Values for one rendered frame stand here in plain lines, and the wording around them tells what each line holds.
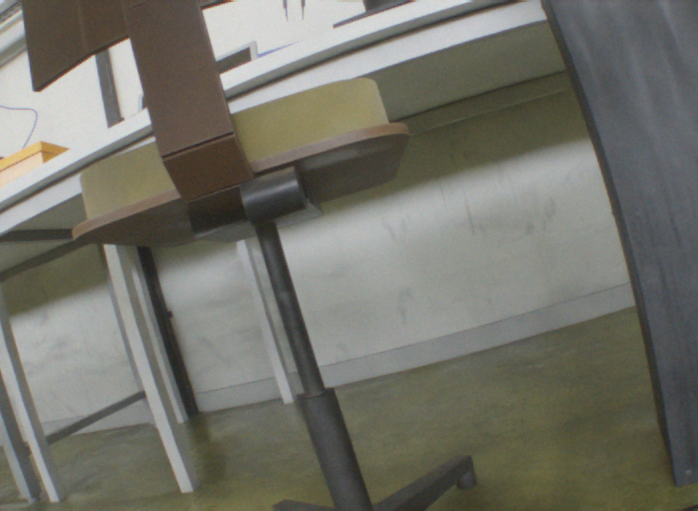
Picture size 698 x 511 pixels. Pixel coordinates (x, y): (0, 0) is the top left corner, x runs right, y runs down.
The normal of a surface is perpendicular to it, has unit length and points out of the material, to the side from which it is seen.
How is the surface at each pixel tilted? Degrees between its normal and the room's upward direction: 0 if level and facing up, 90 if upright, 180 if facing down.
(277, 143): 90
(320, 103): 90
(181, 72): 99
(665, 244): 90
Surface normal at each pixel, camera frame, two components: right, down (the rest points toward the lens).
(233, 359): -0.22, 0.07
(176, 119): 0.03, 0.15
